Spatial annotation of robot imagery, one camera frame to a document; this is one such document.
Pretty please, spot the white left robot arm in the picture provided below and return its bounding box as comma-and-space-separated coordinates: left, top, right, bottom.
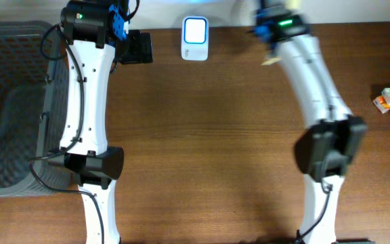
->
46, 1, 153, 243

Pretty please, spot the white barcode scanner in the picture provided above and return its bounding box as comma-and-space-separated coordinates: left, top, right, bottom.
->
181, 16, 209, 62

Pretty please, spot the orange tissue pack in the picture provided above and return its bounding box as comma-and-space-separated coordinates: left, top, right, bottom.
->
372, 96, 390, 114

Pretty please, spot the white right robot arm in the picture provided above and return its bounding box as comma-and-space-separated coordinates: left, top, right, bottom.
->
253, 1, 368, 244

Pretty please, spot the grey plastic basket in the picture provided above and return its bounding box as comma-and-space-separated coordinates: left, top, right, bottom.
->
0, 21, 68, 197

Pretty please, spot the yellow snack bag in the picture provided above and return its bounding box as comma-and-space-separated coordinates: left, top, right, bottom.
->
261, 57, 282, 66

